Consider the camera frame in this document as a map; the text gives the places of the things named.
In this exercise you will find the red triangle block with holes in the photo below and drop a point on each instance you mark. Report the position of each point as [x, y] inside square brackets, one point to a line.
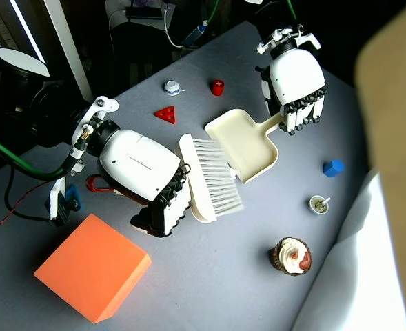
[167, 114]

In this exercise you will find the small white toy spoon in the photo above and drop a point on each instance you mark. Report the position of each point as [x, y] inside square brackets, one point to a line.
[324, 202]

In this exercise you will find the blue triangle block with holes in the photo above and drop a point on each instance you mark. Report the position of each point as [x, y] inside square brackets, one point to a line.
[75, 191]

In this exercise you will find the small white toy bowl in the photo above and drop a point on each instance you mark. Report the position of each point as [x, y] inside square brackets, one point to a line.
[315, 206]

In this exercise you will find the red cylinder with white cross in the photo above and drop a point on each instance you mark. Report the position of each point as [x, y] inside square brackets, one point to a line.
[217, 89]

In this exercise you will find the orange foam block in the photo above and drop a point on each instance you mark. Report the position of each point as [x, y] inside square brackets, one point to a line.
[89, 269]

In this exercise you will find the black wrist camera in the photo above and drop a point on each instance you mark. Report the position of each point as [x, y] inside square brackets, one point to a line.
[65, 210]

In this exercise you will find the black flat box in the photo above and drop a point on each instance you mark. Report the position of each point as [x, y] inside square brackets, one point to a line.
[144, 13]

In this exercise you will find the tan board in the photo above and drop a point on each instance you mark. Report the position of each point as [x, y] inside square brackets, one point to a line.
[395, 103]

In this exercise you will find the white light strip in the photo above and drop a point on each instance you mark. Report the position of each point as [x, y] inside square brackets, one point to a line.
[29, 34]

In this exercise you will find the toy cupcake with cream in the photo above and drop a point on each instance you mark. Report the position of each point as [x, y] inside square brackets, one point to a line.
[292, 257]

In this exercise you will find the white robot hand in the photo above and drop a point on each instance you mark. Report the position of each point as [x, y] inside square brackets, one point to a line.
[297, 77]
[137, 162]

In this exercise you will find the white and blue teacup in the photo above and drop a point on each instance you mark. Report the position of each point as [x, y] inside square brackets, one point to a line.
[171, 88]

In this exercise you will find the black chair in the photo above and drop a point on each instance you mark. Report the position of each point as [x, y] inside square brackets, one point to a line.
[140, 41]

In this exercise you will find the grey table cloth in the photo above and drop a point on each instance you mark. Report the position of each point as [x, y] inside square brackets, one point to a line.
[206, 276]

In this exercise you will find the blue hexagonal block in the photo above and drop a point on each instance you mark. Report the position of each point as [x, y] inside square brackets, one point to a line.
[333, 169]

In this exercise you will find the white pillar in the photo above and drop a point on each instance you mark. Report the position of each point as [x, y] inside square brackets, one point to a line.
[68, 51]

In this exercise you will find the cream plastic dustpan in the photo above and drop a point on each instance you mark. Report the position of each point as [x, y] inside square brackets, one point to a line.
[251, 151]

